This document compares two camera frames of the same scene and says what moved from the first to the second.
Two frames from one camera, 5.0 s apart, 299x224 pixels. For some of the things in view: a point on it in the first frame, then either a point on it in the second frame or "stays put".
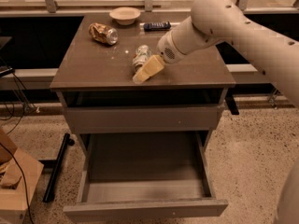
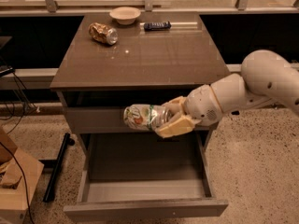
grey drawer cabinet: [177, 113] stays put
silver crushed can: [141, 54] → [144, 117]
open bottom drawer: [144, 175] stays put
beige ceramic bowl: [125, 15] stays put
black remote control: [157, 26] stays put
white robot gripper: [165, 49] → [202, 105]
